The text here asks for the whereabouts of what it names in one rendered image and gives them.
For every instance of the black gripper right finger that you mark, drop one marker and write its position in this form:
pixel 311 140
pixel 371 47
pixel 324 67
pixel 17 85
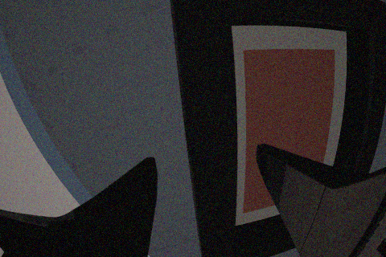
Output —
pixel 328 211

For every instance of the black picture frame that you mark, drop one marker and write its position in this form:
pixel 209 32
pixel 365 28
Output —
pixel 305 76

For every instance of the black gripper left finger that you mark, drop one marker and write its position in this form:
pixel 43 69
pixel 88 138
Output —
pixel 115 223

